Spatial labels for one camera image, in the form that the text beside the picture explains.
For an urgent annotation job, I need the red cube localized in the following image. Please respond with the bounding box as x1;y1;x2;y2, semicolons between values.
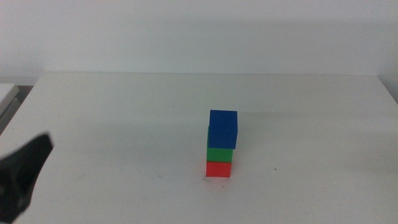
205;161;232;179

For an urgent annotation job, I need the green cube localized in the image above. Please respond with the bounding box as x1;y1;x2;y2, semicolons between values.
206;126;234;164

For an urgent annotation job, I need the blue cube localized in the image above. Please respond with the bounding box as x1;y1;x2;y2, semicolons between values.
207;110;238;150

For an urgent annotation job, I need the white side cabinet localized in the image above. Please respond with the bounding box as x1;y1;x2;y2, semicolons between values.
0;83;22;134

